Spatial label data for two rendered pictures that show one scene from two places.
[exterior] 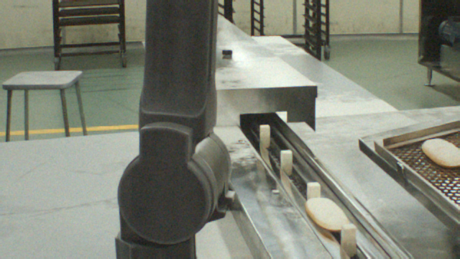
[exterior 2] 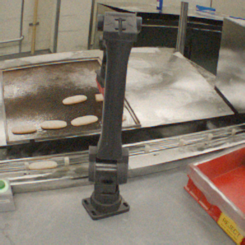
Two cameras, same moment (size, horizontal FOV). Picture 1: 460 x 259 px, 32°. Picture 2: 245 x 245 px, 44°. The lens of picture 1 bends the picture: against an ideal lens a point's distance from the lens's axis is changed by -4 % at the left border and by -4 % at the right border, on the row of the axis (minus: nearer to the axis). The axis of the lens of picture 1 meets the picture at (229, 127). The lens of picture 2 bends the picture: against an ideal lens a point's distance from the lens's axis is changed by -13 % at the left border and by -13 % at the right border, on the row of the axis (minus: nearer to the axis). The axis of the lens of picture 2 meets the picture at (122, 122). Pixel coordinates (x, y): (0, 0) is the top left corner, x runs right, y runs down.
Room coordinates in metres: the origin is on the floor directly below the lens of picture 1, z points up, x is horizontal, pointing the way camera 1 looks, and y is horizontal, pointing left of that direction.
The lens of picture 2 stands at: (0.85, 0.73, 1.50)
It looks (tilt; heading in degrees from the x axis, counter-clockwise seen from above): 30 degrees down; 254
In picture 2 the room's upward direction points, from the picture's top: 6 degrees clockwise
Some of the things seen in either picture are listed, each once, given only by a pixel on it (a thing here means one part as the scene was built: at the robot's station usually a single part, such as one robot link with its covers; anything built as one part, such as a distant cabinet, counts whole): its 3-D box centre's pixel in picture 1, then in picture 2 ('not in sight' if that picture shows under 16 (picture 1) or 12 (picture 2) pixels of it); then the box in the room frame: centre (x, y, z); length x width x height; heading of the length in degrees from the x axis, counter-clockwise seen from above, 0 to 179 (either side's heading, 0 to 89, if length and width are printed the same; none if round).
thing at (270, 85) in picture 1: (204, 46); not in sight; (1.84, 0.05, 0.89); 1.25 x 0.18 x 0.09; 9
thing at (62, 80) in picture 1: (45, 123); not in sight; (3.86, 0.89, 0.23); 0.36 x 0.36 x 0.46; 86
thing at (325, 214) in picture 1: (326, 211); (42, 164); (0.86, -0.10, 0.86); 0.10 x 0.04 x 0.01; 9
